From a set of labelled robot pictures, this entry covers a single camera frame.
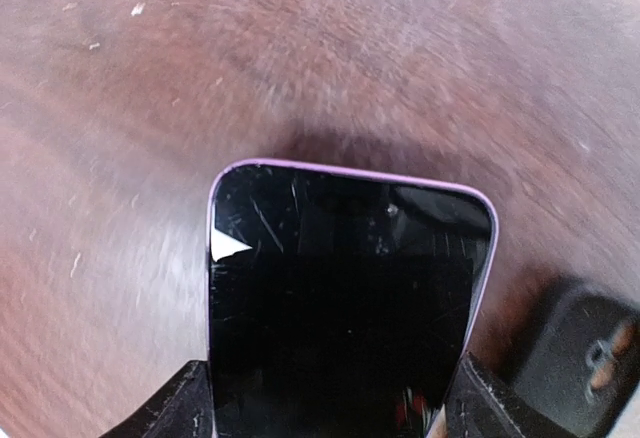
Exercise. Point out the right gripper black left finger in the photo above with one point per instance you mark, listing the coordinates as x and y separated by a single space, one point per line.
182 407

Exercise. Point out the black smartphone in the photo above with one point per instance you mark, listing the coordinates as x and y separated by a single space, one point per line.
576 360
339 300

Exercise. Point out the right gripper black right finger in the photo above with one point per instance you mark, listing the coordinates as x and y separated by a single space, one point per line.
480 405

